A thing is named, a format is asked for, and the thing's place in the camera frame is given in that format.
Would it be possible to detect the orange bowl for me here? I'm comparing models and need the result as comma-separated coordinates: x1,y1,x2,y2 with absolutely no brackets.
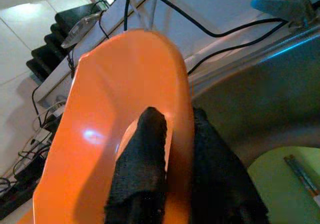
17,28,196,224

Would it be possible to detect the dark slim utensil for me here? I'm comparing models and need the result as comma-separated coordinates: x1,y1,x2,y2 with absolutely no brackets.
283,155,320,197

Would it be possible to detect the stainless steel sink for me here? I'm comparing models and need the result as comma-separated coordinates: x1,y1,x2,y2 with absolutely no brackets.
187,26,320,165

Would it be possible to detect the silver faucet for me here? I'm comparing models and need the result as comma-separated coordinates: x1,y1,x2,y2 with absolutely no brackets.
250,0,320,29

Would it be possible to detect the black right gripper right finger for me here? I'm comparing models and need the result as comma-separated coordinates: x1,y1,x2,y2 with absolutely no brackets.
188,107,270,224

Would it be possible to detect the black power strip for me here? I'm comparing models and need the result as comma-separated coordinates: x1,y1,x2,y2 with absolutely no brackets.
0,179,41,214

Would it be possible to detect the black ribbed block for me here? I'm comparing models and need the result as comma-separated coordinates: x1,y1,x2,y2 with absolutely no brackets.
26,3,112,82

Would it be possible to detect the clear plastic piece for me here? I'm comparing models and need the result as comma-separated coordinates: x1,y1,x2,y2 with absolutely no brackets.
61,11,105,47

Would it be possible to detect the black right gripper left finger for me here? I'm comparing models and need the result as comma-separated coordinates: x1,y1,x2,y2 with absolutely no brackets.
104,106,168,224

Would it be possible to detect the green plate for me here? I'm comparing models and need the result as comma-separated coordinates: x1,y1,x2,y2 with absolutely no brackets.
247,146,320,224

